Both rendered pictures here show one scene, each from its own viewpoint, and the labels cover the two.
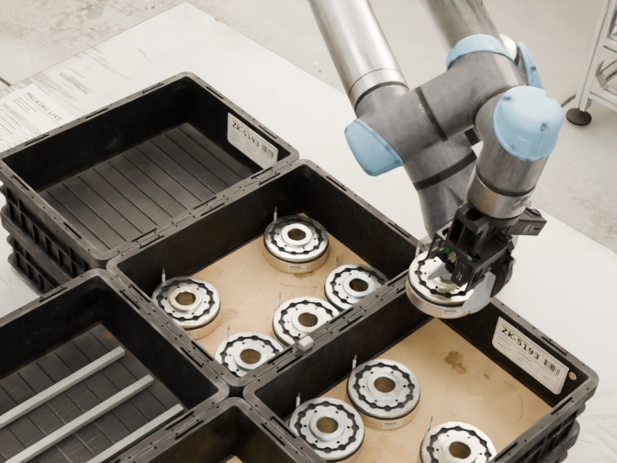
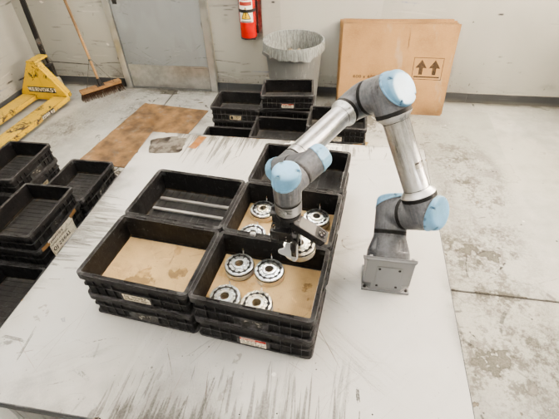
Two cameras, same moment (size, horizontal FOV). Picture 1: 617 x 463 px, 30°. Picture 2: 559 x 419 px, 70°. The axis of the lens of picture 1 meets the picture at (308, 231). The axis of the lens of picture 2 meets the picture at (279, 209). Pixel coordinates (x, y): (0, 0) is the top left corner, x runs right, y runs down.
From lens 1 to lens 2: 1.17 m
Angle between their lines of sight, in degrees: 45
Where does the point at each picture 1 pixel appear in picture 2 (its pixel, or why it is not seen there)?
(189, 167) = (326, 183)
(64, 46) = (433, 165)
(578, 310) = (406, 328)
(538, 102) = (289, 169)
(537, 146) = (275, 184)
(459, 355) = (311, 286)
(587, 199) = not seen: outside the picture
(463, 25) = (401, 168)
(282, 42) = (517, 207)
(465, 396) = (292, 297)
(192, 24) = not seen: hidden behind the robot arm
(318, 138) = not seen: hidden behind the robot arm
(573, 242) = (444, 308)
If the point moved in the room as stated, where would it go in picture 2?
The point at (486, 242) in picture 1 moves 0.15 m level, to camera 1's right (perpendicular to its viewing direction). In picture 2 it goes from (284, 227) to (313, 262)
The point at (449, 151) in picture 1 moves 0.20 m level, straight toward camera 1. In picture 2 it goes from (386, 223) to (335, 238)
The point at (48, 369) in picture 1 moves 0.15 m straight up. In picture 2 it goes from (218, 200) to (213, 172)
